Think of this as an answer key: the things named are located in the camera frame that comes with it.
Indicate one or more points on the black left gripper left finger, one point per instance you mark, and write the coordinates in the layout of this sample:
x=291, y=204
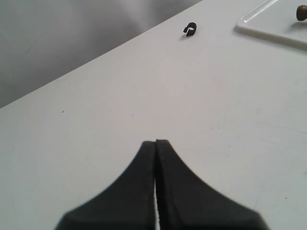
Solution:
x=127, y=204

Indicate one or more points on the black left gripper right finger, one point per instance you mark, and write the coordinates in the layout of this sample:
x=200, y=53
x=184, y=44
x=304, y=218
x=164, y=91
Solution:
x=185, y=202

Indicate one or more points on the dark wooden pestle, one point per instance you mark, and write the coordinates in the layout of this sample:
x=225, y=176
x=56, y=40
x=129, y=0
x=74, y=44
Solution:
x=301, y=13

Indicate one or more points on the small black plastic clip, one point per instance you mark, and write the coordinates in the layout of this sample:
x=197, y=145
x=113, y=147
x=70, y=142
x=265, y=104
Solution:
x=190, y=29

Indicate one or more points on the white rectangular plastic tray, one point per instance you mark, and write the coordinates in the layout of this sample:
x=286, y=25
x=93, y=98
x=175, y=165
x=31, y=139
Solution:
x=275, y=21

